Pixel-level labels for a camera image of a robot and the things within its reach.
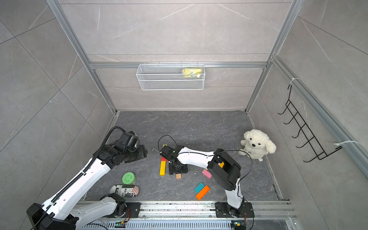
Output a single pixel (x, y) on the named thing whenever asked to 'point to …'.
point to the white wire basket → (170, 77)
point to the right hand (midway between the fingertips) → (176, 172)
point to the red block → (163, 159)
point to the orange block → (200, 195)
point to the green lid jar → (128, 178)
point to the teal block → (199, 187)
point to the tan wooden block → (178, 176)
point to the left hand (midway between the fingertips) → (145, 150)
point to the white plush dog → (257, 144)
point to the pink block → (207, 173)
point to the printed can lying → (127, 190)
